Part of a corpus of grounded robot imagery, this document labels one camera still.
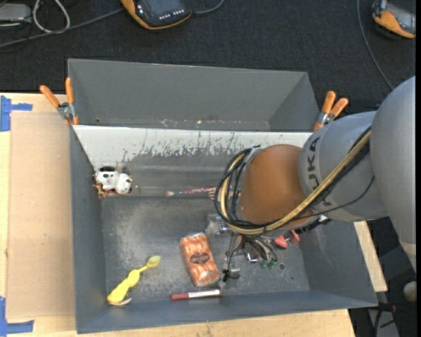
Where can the small red plastic object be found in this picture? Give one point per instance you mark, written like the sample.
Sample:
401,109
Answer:
287,240

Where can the yellow plastic toy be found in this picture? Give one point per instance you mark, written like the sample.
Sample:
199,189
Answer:
126,284

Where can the red and white marker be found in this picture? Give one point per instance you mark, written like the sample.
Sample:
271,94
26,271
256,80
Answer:
196,294

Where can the brown cardboard board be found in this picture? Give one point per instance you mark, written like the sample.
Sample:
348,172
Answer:
38,205

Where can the black cylinder on white bracket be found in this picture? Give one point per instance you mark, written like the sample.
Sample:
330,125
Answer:
322,219

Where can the grey metal bin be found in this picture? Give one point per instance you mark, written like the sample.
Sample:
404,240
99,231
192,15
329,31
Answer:
161,223

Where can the white and black toy animal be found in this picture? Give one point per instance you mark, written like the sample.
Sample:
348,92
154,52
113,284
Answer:
113,180

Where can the pink speckled stick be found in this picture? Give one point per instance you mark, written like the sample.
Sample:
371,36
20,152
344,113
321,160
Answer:
196,190

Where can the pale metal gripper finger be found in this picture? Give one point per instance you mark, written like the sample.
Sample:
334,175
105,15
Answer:
216,224
233,272

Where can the orange and white packet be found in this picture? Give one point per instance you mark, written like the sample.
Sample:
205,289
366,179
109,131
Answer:
199,258

